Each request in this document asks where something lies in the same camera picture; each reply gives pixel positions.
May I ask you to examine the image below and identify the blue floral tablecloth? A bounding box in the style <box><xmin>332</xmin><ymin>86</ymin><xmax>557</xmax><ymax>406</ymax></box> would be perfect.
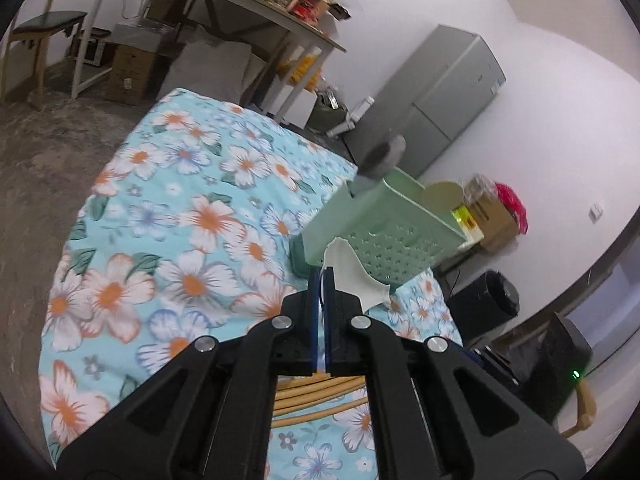
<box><xmin>39</xmin><ymin>87</ymin><xmax>463</xmax><ymax>480</ymax></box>

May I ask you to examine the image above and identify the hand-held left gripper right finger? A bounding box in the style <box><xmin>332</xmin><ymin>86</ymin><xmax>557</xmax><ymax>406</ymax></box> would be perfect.
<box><xmin>323</xmin><ymin>267</ymin><xmax>587</xmax><ymax>480</ymax></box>

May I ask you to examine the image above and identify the gray pillow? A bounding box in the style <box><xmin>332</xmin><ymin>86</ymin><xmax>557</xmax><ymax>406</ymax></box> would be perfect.
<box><xmin>159</xmin><ymin>39</ymin><xmax>252</xmax><ymax>107</ymax></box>

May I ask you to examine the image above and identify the black box with green light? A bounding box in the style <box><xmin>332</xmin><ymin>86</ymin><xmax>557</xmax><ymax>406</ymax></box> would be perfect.
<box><xmin>520</xmin><ymin>311</ymin><xmax>594</xmax><ymax>423</ymax></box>

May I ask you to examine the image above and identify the cream round container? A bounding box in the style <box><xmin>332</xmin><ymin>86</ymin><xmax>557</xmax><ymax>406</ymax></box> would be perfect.
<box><xmin>424</xmin><ymin>180</ymin><xmax>465</xmax><ymax>221</ymax></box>

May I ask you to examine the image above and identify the open cardboard box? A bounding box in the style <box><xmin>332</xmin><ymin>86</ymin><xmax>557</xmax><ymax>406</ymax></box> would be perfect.
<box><xmin>470</xmin><ymin>194</ymin><xmax>522</xmax><ymax>254</ymax></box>

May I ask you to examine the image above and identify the gray refrigerator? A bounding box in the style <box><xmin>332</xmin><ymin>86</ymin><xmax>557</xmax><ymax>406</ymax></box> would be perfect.
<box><xmin>345</xmin><ymin>23</ymin><xmax>507</xmax><ymax>181</ymax></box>

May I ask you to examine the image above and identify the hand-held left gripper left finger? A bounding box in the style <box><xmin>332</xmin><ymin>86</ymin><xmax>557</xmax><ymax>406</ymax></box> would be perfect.
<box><xmin>55</xmin><ymin>267</ymin><xmax>324</xmax><ymax>480</ymax></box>

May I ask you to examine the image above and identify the dark green bag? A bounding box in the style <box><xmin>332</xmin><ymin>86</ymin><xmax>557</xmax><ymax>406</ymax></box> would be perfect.
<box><xmin>306</xmin><ymin>91</ymin><xmax>351</xmax><ymax>131</ymax></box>

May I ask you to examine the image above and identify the black trash bin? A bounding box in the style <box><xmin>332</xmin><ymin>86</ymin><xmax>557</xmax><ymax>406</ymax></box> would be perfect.
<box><xmin>444</xmin><ymin>269</ymin><xmax>521</xmax><ymax>347</ymax></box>

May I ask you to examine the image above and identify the wooden chopstick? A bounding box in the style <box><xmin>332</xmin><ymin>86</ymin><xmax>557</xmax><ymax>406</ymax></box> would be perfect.
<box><xmin>275</xmin><ymin>383</ymin><xmax>368</xmax><ymax>402</ymax></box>
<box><xmin>271</xmin><ymin>399</ymin><xmax>371</xmax><ymax>430</ymax></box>
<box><xmin>276</xmin><ymin>376</ymin><xmax>367</xmax><ymax>394</ymax></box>
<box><xmin>274</xmin><ymin>389</ymin><xmax>369</xmax><ymax>411</ymax></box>

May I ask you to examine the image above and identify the pink plastic bag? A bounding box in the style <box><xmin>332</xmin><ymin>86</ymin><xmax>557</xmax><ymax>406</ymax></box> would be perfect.
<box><xmin>494</xmin><ymin>181</ymin><xmax>529</xmax><ymax>235</ymax></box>

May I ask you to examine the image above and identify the yellow bag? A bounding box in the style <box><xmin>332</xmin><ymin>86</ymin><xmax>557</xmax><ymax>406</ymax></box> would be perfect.
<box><xmin>282</xmin><ymin>47</ymin><xmax>323</xmax><ymax>92</ymax></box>

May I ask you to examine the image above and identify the green plastic utensil holder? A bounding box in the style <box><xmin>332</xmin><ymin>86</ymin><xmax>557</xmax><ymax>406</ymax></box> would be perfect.
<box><xmin>290</xmin><ymin>167</ymin><xmax>476</xmax><ymax>293</ymax></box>

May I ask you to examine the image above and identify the brown cardboard box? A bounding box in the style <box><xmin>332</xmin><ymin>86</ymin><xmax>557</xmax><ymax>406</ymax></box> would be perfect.
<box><xmin>105</xmin><ymin>42</ymin><xmax>154</xmax><ymax>107</ymax></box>

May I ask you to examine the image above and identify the wooden chair with black seat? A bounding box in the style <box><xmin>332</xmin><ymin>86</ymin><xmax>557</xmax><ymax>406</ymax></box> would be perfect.
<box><xmin>0</xmin><ymin>0</ymin><xmax>89</xmax><ymax>107</ymax></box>

